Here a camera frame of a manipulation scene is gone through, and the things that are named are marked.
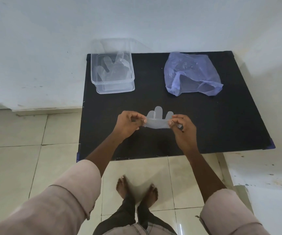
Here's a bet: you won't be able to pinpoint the person's right hand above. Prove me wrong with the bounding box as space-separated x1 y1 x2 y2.
168 114 200 154

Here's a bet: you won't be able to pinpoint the person's left hand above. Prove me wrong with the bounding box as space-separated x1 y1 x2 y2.
112 110 147 142

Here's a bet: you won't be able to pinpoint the clear disposable glove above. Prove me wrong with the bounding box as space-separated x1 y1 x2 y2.
103 52 132 80
142 106 182 130
96 65 112 81

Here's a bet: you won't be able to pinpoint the person's left forearm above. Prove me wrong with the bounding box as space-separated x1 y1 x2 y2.
84 133 127 178

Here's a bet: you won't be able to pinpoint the person's right forearm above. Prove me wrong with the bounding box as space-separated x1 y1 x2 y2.
185 147 228 204

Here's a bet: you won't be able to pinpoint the clear plastic container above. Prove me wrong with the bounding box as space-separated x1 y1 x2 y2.
91 52 135 95

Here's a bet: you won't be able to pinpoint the blue plastic bag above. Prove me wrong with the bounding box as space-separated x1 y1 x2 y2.
164 52 224 97

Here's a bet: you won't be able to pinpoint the person's left foot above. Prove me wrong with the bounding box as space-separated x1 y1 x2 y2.
116 176 135 201

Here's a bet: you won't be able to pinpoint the person's foot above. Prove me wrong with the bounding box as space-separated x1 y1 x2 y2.
138 184 159 209
116 176 135 201

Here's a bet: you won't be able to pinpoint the person's right foot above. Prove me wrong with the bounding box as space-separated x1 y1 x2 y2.
138 184 159 209

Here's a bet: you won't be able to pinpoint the clear plastic container lid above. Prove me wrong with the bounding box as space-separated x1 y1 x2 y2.
100 38 132 55

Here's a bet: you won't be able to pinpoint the dark trousers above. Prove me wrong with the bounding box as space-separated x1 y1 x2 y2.
93 193 178 235

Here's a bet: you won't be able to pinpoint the beige shirt sleeve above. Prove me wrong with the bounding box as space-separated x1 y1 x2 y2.
0 159 102 235
199 188 271 235

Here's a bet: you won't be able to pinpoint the white sheet with black print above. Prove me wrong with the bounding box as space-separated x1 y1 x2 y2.
245 185 282 235

